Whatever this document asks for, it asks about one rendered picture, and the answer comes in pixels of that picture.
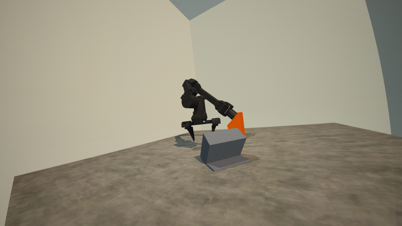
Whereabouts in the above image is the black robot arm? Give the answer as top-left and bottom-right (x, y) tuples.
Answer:
(181, 79), (237, 125)

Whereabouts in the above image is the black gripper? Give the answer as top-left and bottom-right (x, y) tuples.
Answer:
(181, 108), (221, 141)

